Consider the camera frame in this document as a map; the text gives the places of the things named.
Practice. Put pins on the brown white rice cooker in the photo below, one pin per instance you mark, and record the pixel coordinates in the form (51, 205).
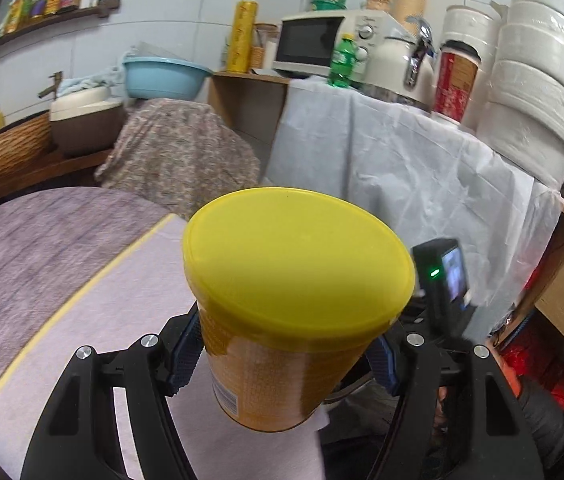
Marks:
(87, 120)

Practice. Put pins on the blue plastic basin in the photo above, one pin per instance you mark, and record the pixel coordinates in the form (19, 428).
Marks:
(164, 80)

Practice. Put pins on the stack of white paper rolls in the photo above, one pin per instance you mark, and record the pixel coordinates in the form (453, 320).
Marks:
(537, 75)

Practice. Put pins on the brass faucet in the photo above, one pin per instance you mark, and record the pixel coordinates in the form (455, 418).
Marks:
(52, 85)

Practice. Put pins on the small wicker jar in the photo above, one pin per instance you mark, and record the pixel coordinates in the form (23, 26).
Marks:
(261, 52)

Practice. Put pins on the green soda bottle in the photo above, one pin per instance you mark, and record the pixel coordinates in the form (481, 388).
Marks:
(343, 62)

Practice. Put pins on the yellow wrap roll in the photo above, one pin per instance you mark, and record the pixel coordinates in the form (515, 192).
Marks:
(241, 37)

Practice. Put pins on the wooden cabinet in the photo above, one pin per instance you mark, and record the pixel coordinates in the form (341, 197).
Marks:
(247, 105)

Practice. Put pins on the white electric kettle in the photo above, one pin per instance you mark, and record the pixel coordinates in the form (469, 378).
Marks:
(387, 67)

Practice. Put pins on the light blue towel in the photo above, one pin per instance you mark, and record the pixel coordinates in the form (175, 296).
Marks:
(89, 80)

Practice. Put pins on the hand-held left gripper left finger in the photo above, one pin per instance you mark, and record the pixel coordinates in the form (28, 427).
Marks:
(187, 350)

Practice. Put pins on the wooden wall shelf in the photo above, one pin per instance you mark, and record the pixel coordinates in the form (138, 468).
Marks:
(47, 22)

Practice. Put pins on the red paper cup stack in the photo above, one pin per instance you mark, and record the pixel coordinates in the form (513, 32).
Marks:
(454, 80)

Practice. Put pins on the purple tablecloth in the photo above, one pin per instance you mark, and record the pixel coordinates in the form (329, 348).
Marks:
(37, 270)

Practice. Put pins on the red plastic packets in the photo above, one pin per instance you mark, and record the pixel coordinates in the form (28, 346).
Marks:
(557, 375)

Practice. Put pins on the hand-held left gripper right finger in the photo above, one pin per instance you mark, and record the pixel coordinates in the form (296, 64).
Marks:
(379, 366)

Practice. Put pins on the jar with orange lid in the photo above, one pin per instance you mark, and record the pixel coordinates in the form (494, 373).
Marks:
(379, 1)

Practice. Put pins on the wooden counter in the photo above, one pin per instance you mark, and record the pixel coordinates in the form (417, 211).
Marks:
(37, 175)

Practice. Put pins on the wicker wash basin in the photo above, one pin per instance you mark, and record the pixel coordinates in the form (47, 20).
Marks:
(14, 147)

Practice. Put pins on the floral cover cloth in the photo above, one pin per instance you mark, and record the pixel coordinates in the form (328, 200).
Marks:
(177, 155)

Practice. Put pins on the yellow green seasoning packet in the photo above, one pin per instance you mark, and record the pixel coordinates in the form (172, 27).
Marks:
(14, 15)

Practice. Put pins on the white microwave oven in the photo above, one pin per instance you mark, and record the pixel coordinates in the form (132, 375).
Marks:
(312, 42)

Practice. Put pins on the yellow cooking oil bottle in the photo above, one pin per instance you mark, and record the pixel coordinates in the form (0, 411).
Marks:
(38, 4)

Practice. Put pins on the yellow tin can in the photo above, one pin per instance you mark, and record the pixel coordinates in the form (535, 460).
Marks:
(292, 270)

